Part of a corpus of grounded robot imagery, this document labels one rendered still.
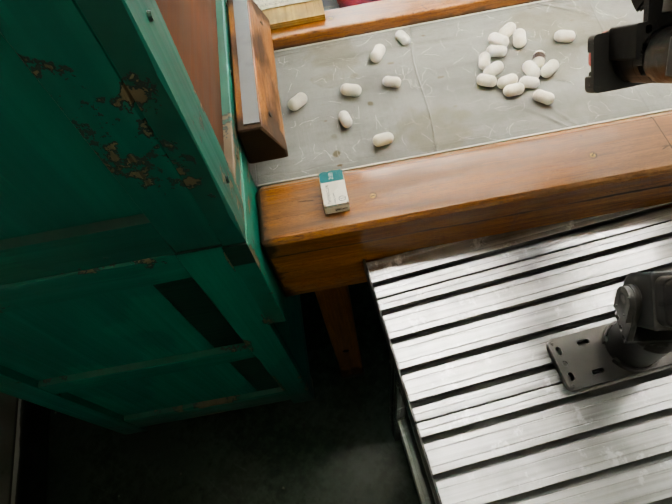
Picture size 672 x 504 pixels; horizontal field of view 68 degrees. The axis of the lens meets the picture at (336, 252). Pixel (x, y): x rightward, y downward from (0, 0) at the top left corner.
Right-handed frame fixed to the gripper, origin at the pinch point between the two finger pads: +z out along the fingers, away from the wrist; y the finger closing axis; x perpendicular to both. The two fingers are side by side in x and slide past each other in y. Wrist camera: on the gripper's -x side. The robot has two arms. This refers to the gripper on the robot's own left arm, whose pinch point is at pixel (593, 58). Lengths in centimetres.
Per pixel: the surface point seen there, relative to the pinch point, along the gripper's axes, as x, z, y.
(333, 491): 91, 25, 50
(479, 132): 8.2, 8.2, 13.4
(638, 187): 18.1, -2.5, -5.1
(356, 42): -8.4, 27.7, 28.2
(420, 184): 12.5, -0.6, 25.1
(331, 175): 9.1, 0.3, 37.2
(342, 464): 87, 30, 47
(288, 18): -14, 29, 39
